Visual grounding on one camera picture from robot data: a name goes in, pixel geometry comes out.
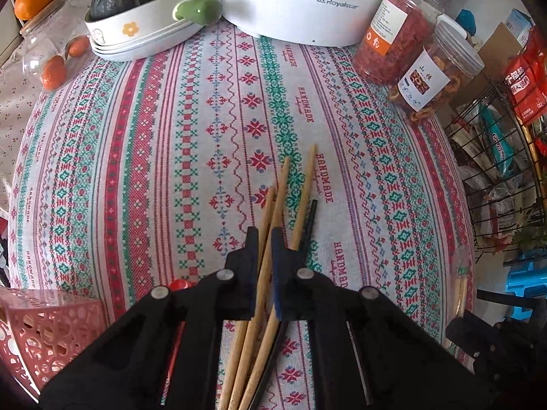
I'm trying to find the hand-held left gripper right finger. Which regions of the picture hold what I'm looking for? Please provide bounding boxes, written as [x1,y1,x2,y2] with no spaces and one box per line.
[271,227,503,410]

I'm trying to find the light wooden chopstick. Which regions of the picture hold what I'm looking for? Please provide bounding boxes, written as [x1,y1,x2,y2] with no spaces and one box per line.
[231,156,292,410]

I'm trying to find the plastic jar of red flakes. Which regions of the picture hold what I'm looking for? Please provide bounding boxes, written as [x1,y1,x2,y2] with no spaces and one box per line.
[352,0,450,86]

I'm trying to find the stacked white plates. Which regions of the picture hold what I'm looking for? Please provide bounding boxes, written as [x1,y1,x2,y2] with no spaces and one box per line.
[91,6,218,62]

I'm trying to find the leafy green vegetables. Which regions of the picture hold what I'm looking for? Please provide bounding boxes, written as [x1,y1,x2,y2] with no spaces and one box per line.
[517,222,547,249]

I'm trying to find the small tangerine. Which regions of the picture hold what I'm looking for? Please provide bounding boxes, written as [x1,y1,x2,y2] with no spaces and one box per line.
[41,55,68,92]
[66,35,91,57]

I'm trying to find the white electric cooking pot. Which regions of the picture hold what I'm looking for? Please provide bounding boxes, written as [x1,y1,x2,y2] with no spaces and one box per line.
[214,0,401,46]

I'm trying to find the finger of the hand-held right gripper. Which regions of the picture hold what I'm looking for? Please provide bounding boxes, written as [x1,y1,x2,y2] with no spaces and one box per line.
[445,311,504,362]

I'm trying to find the white dish with green handle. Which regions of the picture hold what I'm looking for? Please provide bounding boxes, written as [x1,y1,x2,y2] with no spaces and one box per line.
[84,0,224,47]

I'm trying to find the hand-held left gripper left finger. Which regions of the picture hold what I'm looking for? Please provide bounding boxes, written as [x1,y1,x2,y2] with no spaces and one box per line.
[38,226,261,410]

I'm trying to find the small-floral white tablecloth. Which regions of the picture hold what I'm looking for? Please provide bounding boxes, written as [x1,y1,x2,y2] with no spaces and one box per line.
[0,0,90,172]

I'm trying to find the teal packet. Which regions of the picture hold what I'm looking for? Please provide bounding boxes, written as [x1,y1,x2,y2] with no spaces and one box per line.
[481,107,520,180]

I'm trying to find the plastic-wrapped disposable chopstick pair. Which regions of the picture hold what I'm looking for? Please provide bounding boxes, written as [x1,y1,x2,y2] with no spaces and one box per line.
[451,243,475,342]

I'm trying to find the black wire rack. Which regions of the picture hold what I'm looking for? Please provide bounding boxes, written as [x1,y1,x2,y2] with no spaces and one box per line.
[442,79,547,261]

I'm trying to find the pile of chopsticks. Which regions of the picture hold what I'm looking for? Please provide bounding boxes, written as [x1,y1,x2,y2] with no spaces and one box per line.
[220,144,319,410]

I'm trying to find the blue white carton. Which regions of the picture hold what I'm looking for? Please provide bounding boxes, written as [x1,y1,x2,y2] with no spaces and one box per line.
[506,9,535,39]

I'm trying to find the glass jar with wooden lid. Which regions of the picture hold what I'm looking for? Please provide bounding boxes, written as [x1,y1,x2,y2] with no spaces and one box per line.
[19,0,92,93]

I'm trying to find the blue plastic stool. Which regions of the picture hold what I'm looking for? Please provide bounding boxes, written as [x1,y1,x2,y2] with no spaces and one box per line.
[506,265,547,321]

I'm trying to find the black chopstick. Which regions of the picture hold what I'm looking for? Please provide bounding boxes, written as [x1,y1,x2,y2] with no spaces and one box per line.
[250,199,320,410]

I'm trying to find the red plastic spoon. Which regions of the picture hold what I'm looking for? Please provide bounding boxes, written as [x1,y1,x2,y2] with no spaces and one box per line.
[160,279,199,406]

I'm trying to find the plastic jar of dried slices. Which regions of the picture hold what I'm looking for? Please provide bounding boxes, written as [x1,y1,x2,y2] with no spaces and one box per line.
[387,14,485,125]

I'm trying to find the red snack packets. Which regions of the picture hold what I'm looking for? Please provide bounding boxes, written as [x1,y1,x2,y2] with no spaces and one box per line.
[501,28,547,126]

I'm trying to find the pink plastic basket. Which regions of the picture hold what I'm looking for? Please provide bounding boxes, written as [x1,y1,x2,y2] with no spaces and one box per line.
[0,287,107,403]

